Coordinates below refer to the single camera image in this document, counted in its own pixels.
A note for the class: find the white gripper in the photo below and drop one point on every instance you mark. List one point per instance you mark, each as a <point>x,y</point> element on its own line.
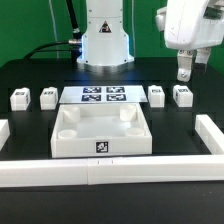
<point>191,25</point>

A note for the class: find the white square tabletop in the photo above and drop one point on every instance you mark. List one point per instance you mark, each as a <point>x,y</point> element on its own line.
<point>99,130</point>

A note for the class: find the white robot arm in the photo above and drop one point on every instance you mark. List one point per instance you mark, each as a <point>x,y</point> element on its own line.
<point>105,44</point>

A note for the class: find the white marker sheet with tags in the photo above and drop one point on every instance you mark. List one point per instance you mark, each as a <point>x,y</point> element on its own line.
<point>102,94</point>

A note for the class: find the white U-shaped obstacle fence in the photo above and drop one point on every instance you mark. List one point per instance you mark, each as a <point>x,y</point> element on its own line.
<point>28,173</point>

